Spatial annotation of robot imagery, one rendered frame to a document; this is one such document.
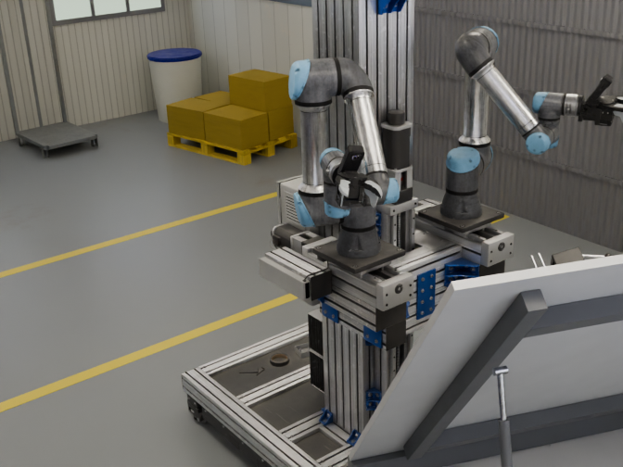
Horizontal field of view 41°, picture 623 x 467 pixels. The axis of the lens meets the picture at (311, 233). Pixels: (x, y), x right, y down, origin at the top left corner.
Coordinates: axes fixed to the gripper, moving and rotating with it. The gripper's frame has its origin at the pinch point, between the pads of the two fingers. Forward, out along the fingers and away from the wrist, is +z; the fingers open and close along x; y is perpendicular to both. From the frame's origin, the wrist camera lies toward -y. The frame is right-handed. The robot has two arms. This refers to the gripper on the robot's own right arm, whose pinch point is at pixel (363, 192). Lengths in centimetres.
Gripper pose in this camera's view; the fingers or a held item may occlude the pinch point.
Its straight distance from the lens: 213.0
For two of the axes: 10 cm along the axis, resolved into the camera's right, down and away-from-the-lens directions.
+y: -1.0, 9.2, 3.7
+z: 2.1, 3.8, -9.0
